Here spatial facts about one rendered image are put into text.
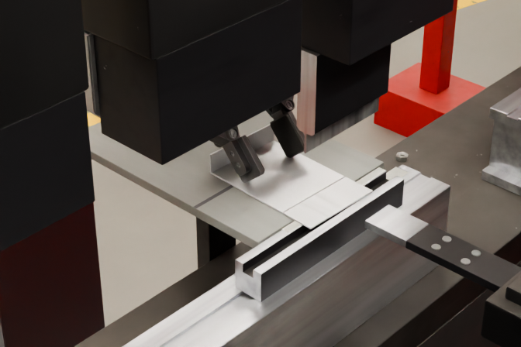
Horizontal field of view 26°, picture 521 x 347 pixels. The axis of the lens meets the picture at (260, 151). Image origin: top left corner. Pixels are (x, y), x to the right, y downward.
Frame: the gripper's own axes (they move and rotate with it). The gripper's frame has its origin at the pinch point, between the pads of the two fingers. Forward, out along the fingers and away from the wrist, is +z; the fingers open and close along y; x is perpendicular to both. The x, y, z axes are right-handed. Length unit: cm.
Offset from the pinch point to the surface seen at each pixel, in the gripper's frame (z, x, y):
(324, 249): 10.1, -5.1, -3.7
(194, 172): -1.4, 5.3, -5.2
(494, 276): 17.9, -17.8, 0.7
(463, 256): 15.6, -15.2, 1.1
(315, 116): -0.7, -13.8, -4.9
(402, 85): 3, 134, 158
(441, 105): 13, 123, 156
